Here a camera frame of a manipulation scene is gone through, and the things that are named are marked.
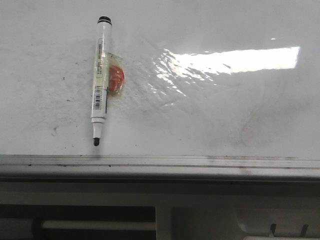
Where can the red magnet taped to marker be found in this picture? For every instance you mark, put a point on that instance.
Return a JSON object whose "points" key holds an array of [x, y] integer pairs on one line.
{"points": [[116, 76]]}

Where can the aluminium whiteboard frame rail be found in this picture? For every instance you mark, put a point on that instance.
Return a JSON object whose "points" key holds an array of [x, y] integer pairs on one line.
{"points": [[148, 167]]}

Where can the white cylindrical bar below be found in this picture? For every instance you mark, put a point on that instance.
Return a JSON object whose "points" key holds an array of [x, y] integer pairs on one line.
{"points": [[98, 225]]}

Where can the white whiteboard marker pen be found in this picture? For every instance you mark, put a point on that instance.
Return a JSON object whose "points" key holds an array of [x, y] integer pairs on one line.
{"points": [[100, 77]]}

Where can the white plastic panel below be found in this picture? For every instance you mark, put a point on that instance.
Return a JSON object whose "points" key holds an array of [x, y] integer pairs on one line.
{"points": [[244, 222]]}

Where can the white whiteboard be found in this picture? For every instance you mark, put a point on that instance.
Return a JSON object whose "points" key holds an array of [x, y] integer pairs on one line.
{"points": [[202, 77]]}

